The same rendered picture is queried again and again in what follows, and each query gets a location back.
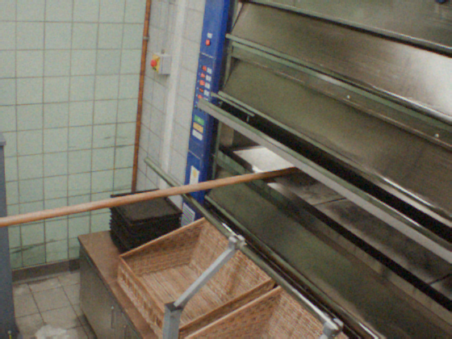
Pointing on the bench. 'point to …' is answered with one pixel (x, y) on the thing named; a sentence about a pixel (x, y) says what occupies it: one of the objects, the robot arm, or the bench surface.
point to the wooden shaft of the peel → (141, 197)
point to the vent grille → (186, 215)
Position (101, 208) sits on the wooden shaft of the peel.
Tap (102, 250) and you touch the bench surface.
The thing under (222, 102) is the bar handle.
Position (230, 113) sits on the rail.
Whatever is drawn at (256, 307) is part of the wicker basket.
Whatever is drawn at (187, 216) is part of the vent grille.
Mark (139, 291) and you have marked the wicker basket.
